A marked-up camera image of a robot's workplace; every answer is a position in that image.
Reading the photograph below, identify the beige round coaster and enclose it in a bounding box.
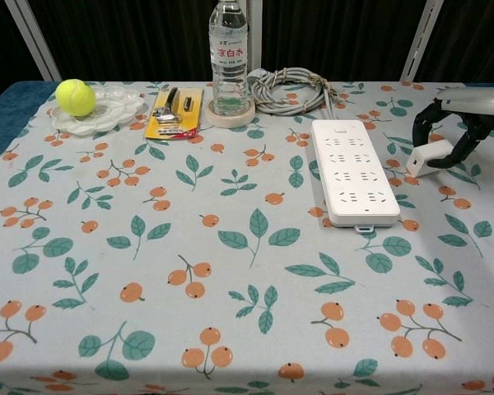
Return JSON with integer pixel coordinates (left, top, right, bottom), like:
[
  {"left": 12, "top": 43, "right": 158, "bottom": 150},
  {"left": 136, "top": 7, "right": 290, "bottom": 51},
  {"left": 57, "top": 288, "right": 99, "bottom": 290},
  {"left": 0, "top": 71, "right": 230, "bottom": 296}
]
[{"left": 206, "top": 100, "right": 257, "bottom": 128}]

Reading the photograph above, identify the razor in yellow package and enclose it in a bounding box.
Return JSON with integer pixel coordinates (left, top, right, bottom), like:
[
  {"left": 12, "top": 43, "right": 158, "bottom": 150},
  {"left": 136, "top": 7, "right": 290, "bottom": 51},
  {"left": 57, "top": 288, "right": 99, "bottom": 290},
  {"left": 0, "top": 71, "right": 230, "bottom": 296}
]
[{"left": 144, "top": 86, "right": 204, "bottom": 142}]

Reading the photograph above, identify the black pleated curtain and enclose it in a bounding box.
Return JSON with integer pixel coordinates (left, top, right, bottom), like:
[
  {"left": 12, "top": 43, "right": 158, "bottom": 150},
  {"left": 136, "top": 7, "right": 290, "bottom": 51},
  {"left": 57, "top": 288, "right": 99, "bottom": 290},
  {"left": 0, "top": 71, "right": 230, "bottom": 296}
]
[{"left": 0, "top": 0, "right": 494, "bottom": 83}]

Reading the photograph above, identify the grey coiled power cable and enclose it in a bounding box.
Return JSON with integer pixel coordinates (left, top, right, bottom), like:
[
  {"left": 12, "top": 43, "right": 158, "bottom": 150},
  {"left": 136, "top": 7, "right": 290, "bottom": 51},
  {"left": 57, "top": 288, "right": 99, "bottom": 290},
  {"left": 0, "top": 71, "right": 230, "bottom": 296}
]
[{"left": 246, "top": 67, "right": 338, "bottom": 120}]

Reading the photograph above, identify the clear plastic water bottle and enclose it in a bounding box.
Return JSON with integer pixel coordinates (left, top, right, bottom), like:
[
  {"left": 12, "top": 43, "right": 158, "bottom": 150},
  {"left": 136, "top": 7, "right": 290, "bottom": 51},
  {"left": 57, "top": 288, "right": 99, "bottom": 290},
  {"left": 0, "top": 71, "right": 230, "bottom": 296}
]
[{"left": 208, "top": 0, "right": 248, "bottom": 116}]

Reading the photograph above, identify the blue table cover cloth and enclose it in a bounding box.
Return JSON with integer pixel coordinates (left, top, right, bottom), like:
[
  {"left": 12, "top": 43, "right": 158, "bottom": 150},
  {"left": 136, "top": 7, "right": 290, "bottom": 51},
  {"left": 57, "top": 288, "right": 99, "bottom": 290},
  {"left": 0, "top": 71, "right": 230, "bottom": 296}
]
[{"left": 0, "top": 81, "right": 65, "bottom": 172}]

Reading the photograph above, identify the yellow tennis ball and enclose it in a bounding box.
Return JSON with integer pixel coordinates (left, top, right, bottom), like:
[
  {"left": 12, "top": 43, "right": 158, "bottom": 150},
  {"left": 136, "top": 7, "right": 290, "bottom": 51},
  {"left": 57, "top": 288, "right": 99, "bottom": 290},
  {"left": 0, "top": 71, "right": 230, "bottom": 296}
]
[{"left": 55, "top": 79, "right": 96, "bottom": 116}]

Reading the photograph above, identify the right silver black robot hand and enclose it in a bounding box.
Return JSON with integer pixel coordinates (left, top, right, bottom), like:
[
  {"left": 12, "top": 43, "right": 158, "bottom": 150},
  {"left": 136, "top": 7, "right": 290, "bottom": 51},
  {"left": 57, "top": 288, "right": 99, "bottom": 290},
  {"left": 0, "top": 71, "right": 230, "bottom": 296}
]
[{"left": 411, "top": 86, "right": 494, "bottom": 168}]

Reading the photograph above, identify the white power strip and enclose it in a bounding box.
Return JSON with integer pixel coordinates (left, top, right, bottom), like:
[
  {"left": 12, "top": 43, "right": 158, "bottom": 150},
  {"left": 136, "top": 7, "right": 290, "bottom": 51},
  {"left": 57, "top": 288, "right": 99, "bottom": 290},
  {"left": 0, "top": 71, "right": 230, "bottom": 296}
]
[{"left": 310, "top": 118, "right": 402, "bottom": 234}]

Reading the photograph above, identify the floral patterned tablecloth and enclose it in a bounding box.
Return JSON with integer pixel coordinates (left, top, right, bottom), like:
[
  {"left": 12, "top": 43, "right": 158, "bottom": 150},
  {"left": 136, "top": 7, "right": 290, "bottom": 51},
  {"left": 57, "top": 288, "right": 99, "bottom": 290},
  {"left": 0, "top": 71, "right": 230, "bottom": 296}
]
[{"left": 0, "top": 80, "right": 494, "bottom": 395}]

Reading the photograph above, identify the white flower-shaped palette dish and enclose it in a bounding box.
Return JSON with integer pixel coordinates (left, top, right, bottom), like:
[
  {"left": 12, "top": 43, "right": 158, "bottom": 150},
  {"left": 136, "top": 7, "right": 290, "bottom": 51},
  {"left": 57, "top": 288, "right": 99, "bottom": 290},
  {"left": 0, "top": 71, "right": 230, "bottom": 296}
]
[{"left": 50, "top": 85, "right": 148, "bottom": 137}]

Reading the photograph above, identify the white metal frame post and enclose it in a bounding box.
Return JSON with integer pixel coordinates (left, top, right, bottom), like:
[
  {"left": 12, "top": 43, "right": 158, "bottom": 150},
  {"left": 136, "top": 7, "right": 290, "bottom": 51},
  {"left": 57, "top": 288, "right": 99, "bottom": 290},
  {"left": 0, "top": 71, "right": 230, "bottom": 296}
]
[
  {"left": 398, "top": 0, "right": 444, "bottom": 82},
  {"left": 7, "top": 0, "right": 63, "bottom": 82},
  {"left": 246, "top": 0, "right": 264, "bottom": 72}
]

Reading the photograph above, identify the white cube charger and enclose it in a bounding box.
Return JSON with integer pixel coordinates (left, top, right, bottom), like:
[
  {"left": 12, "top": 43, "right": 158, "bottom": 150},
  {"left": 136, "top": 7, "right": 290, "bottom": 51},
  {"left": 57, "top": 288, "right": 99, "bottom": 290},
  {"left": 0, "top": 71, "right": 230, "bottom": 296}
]
[{"left": 406, "top": 140, "right": 454, "bottom": 178}]

